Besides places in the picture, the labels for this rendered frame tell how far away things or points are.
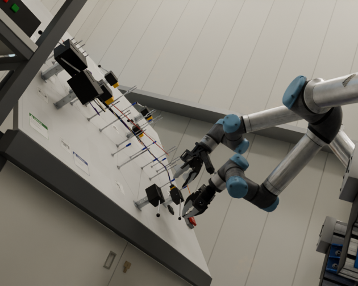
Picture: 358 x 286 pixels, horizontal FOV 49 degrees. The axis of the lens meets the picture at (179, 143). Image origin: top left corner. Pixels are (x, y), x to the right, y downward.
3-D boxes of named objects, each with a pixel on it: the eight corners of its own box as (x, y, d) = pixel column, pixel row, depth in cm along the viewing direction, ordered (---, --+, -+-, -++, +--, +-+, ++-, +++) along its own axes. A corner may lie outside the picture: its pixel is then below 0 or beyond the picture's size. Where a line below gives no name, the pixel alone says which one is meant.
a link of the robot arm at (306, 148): (349, 108, 142) (263, 203, 159) (327, 92, 140) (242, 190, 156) (363, 120, 132) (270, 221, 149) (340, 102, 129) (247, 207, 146)
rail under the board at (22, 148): (207, 292, 176) (212, 278, 179) (4, 152, 94) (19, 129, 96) (197, 289, 179) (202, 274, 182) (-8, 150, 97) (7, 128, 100)
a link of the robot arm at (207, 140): (220, 147, 183) (213, 138, 177) (213, 155, 182) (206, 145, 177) (209, 142, 188) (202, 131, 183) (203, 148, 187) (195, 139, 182)
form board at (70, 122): (12, 131, 97) (18, 127, 97) (16, -20, 169) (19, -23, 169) (207, 278, 180) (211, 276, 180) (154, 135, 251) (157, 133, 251)
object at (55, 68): (14, 43, 124) (50, 17, 122) (52, 80, 136) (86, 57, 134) (13, 53, 120) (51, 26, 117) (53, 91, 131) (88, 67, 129)
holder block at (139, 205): (138, 223, 135) (163, 209, 134) (132, 196, 144) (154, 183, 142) (146, 228, 139) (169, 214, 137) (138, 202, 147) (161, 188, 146)
